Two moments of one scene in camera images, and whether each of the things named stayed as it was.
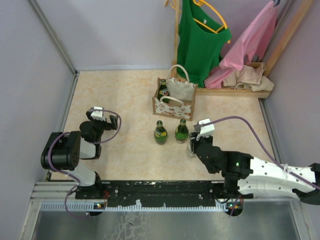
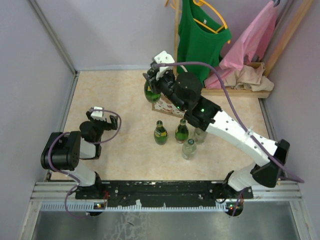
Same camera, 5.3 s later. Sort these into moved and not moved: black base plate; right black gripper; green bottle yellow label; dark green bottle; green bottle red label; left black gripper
Moved: right black gripper; dark green bottle
Not moved: left black gripper; green bottle yellow label; black base plate; green bottle red label
